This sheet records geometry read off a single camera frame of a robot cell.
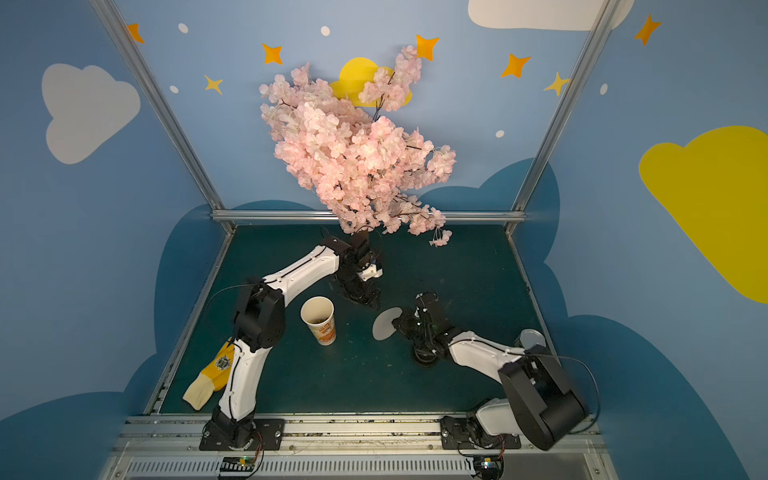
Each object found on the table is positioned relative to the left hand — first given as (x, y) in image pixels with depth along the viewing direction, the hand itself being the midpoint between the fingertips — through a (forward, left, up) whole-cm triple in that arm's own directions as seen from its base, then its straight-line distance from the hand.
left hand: (370, 300), depth 92 cm
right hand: (-5, -8, 0) cm, 10 cm away
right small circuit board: (-41, -32, -10) cm, 53 cm away
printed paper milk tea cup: (-6, +15, +3) cm, 16 cm away
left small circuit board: (-42, +31, -10) cm, 53 cm away
